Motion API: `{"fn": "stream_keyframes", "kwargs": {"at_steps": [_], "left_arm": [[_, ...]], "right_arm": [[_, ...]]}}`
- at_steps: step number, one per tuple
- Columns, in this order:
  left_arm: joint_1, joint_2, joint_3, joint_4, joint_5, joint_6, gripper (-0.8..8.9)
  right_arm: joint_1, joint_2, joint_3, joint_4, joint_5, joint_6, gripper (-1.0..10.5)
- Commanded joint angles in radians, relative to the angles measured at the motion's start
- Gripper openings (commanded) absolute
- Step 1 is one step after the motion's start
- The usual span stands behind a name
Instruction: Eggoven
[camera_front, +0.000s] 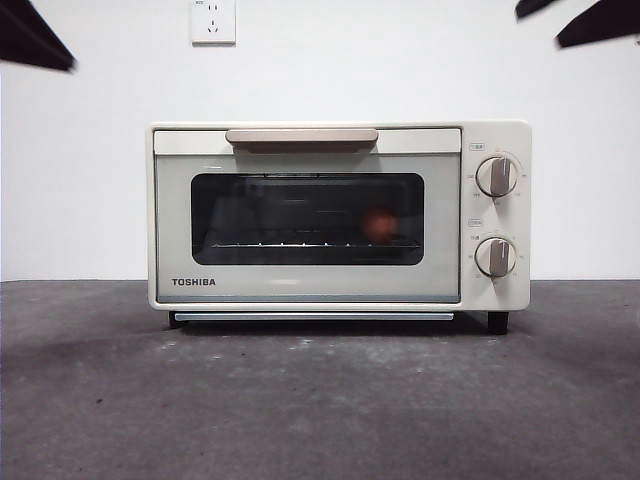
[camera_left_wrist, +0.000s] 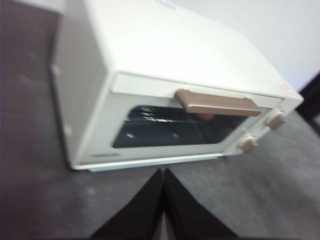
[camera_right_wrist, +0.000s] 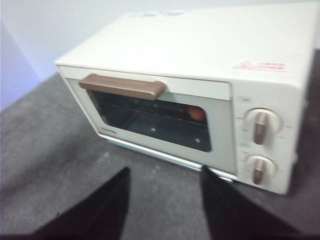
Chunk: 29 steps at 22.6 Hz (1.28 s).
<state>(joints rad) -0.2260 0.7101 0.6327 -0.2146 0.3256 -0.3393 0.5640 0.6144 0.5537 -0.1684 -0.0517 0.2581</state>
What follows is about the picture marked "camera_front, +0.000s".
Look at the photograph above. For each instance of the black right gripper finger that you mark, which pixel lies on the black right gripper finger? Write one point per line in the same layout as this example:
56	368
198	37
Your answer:
545	7
605	27

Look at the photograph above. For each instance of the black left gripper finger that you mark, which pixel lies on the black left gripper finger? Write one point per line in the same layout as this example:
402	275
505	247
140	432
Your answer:
30	35

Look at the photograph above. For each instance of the brown egg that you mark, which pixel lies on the brown egg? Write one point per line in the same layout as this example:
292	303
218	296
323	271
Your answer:
378	225

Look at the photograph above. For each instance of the cream oven knob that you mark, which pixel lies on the cream oven knob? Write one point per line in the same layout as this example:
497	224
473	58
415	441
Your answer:
496	257
497	176

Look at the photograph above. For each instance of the cream Toshiba toaster oven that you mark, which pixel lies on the cream Toshiba toaster oven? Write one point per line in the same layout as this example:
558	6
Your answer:
500	300

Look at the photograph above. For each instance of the black oven foot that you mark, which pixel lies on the black oven foot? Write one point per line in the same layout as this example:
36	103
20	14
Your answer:
175	321
498	322

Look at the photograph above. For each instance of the silver crumb tray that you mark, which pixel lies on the silver crumb tray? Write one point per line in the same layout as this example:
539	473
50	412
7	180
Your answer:
310	316

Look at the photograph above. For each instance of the white wall socket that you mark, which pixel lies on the white wall socket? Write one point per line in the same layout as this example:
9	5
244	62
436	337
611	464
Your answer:
213	22

